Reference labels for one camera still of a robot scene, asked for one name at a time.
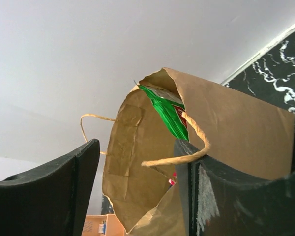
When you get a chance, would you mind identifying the brown paper bag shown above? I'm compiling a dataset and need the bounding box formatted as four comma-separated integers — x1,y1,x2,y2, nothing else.
102,68,295,236

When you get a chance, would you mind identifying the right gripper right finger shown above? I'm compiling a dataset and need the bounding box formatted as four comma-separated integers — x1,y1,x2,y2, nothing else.
174,139,295,236

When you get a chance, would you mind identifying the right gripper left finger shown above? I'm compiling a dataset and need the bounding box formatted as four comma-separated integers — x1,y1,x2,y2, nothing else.
0,139,100,236

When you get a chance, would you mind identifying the orange plastic desk organizer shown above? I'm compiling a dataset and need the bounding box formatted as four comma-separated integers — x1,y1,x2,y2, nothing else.
82,214,125,236

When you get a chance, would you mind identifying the green chips bag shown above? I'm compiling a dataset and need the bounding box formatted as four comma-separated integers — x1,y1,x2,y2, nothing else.
138,85,189,141

